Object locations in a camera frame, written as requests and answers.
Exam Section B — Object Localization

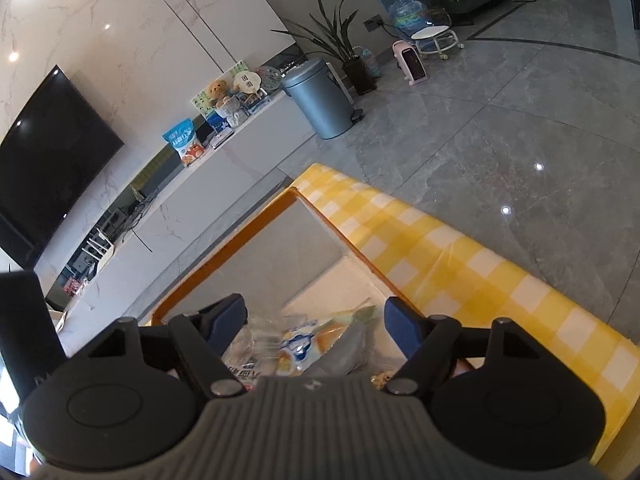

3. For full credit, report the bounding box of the yellow checkered tablecloth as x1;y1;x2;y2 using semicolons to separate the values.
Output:
293;164;639;479

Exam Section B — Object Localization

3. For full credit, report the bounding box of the blue white snack bag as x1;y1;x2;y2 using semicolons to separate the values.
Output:
276;302;380;378

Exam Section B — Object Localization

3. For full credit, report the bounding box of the orange storage box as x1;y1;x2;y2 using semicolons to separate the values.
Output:
150;186;417;391

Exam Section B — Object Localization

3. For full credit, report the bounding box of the white marble tv console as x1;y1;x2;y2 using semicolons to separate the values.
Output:
58;92;314;353

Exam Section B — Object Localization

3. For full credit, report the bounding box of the white wifi router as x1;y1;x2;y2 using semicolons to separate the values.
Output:
80;226;115;264

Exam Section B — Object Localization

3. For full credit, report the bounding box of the blue chips bag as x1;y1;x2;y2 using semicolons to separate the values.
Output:
163;118;205;167

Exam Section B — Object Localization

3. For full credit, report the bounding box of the green white poster card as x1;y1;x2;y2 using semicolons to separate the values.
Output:
191;61;250;120

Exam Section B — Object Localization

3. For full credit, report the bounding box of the teddy bear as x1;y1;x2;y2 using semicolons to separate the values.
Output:
207;79;231;108

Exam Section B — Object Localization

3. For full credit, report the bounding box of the pink small heater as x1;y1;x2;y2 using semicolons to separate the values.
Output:
392;40;428;86

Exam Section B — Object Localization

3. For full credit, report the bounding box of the grey blue trash bin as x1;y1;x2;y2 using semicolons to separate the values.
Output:
281;58;363;140

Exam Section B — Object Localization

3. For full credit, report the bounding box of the white round stool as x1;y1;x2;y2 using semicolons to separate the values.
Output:
411;25;465;61

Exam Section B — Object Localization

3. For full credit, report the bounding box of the tall leafy potted plant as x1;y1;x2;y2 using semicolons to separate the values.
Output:
272;0;376;96

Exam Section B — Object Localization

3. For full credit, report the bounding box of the blue water jug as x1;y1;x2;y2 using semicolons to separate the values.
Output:
388;0;432;38

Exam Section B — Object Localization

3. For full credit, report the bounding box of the black wall television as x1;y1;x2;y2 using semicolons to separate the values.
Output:
0;66;124;269

